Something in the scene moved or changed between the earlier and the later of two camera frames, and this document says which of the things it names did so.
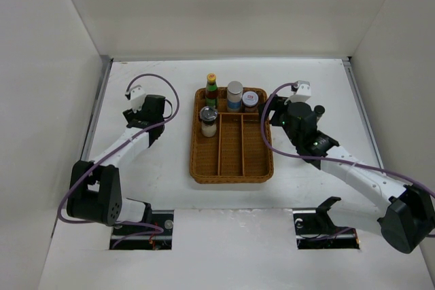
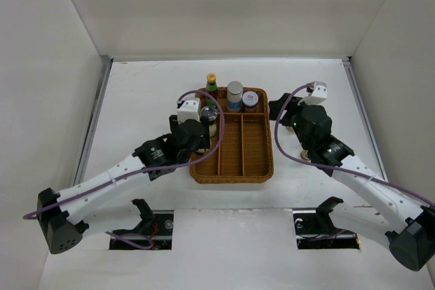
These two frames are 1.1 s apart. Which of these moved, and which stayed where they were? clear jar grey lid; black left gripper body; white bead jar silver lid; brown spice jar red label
Moved: black left gripper body
Stayed: brown spice jar red label; clear jar grey lid; white bead jar silver lid
